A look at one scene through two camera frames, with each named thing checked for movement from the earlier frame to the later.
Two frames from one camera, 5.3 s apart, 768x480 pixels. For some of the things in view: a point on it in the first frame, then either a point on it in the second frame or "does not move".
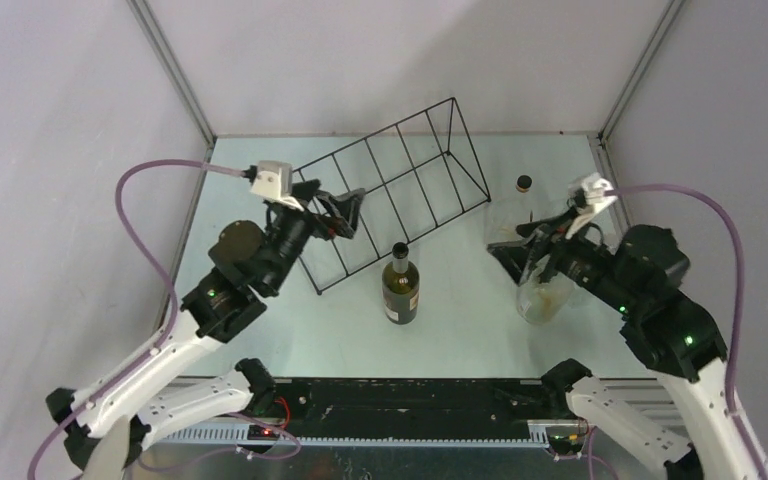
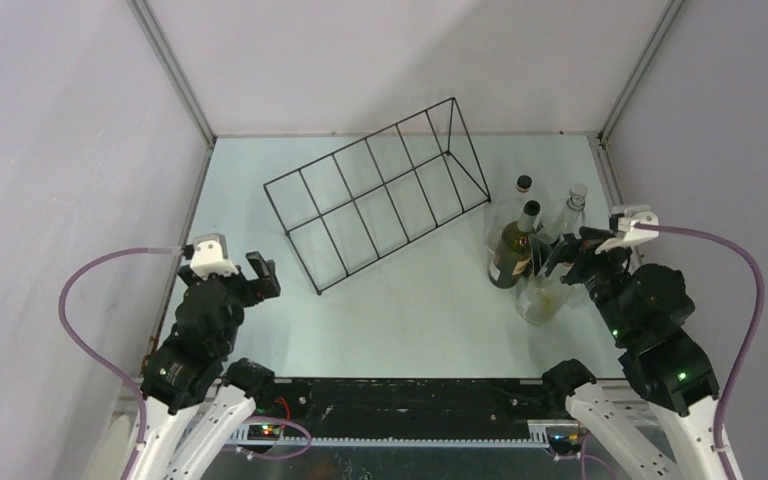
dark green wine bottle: (401, 287) → (513, 252)
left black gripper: (345, 207) → (268, 284)
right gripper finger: (516, 255) → (565, 244)
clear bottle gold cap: (505, 213) does not move
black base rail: (408, 407) does not move
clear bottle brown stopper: (542, 303) does not move
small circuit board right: (572, 440) does not move
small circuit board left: (262, 433) does not move
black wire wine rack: (417, 174) does not move
